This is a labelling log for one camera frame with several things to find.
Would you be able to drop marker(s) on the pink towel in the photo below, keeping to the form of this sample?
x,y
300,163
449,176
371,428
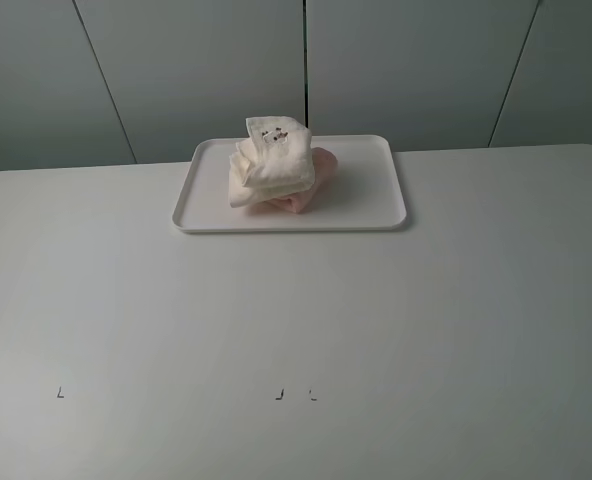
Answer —
x,y
295,198

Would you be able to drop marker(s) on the cream white towel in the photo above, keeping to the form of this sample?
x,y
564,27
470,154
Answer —
x,y
275,160

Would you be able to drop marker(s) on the white rectangular plastic tray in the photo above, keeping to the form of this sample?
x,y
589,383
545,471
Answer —
x,y
363,195

